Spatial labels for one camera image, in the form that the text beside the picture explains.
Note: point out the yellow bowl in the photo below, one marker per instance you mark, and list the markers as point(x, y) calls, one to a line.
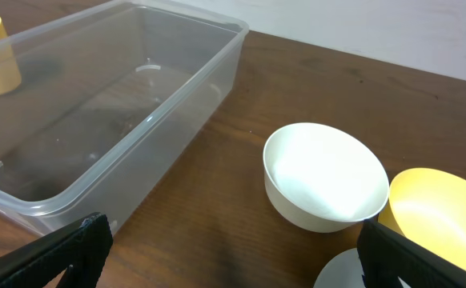
point(428, 207)

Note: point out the white bowl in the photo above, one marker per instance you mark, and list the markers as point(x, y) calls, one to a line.
point(322, 179)

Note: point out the clear plastic container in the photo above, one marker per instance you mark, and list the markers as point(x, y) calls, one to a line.
point(110, 98)

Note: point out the grey bowl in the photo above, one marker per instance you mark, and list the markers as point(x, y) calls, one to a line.
point(343, 271)

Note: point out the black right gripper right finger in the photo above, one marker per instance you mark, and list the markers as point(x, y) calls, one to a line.
point(389, 260)

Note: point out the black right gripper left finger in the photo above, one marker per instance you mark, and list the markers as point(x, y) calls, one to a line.
point(77, 252)

